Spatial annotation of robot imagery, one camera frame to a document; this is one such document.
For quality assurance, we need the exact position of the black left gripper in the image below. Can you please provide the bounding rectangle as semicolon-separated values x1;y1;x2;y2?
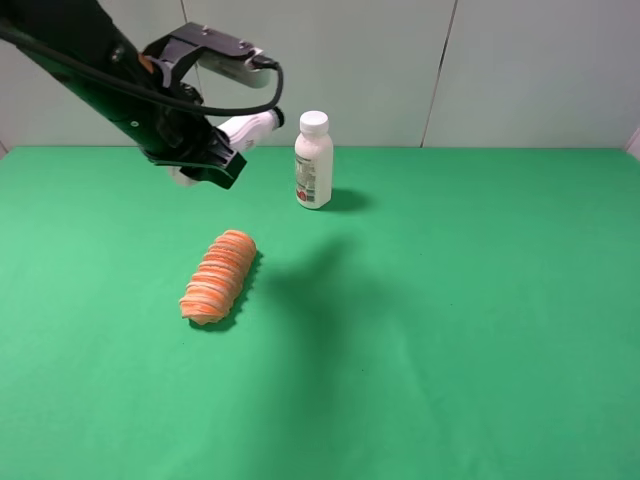
100;84;247;190

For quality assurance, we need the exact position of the white bottle black cap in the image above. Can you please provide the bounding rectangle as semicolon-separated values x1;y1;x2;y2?
169;107;286;189

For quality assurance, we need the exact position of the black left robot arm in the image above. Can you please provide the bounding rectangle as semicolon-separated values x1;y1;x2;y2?
1;1;246;189

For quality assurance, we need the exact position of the orange white striped plush roll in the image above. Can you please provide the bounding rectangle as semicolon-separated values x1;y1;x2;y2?
179;230;257;326

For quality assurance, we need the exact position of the black camera cable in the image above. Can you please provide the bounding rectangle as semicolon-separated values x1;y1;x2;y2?
0;24;285;117

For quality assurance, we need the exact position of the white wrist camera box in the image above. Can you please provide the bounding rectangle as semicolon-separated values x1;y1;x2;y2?
143;22;270;89

